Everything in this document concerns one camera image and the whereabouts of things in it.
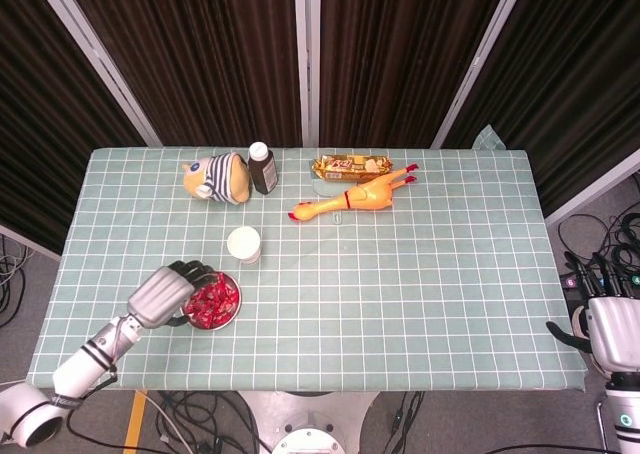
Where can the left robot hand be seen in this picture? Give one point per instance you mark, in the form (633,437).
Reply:
(160,294)

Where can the grey metal partition rail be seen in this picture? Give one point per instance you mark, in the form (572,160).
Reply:
(30,241)
(595,189)

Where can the round steel dish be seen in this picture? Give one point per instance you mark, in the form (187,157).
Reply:
(236,299)

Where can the red wrapped candy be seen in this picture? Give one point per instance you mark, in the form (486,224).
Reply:
(192,303)
(201,316)
(212,283)
(218,316)
(224,300)

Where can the yellow floor tape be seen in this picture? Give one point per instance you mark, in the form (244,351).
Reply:
(135,424)

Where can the grey metal partition post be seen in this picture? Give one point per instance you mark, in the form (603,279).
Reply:
(102,66)
(306,74)
(479,64)

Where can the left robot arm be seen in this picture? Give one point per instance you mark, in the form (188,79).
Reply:
(80,369)

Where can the golden biscuit packet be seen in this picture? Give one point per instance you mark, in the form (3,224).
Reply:
(350,166)

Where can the orange rubber chicken toy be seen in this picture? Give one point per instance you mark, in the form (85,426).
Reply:
(370,194)

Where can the yellow striped plush toy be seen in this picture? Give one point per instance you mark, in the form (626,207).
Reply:
(220,174)

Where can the green checked tablecloth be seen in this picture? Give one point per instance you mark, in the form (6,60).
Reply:
(400,299)

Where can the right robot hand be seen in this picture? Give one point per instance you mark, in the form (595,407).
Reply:
(615,329)

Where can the white paper cup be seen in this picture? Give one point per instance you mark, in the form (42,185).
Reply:
(243,244)

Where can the dark bottle white cap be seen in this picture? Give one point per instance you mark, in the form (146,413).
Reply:
(262,174)

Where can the black power strip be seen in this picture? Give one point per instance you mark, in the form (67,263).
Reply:
(571,282)

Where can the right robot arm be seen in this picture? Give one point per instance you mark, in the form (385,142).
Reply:
(625,414)

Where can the dark brown curtain panel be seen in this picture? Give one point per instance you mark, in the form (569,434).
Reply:
(575,74)
(40,124)
(200,49)
(400,49)

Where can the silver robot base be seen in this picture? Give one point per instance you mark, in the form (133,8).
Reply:
(310,424)

